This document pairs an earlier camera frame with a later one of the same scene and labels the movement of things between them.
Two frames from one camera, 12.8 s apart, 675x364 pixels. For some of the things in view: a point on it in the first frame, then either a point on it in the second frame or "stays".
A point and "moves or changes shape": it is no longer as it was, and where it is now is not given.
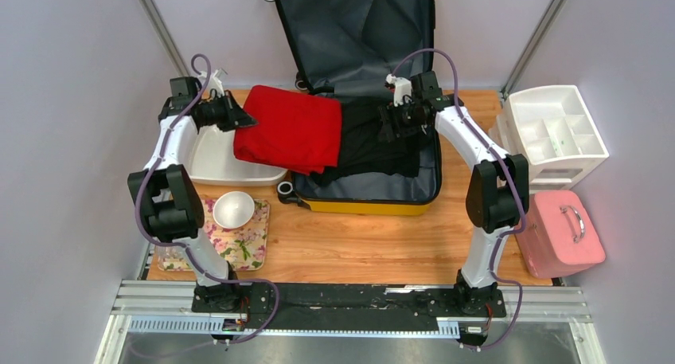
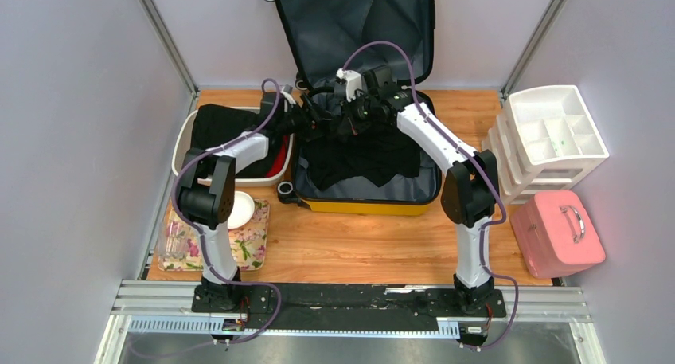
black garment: [364, 151] → [214, 124]
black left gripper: [234, 116] → [314, 118]
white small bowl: [233, 209] stays
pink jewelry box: [557, 237] stays
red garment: [294, 131] moves or changes shape
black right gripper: [392, 114] → [349, 124]
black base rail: [350, 307] stays
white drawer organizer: [553, 128] stays
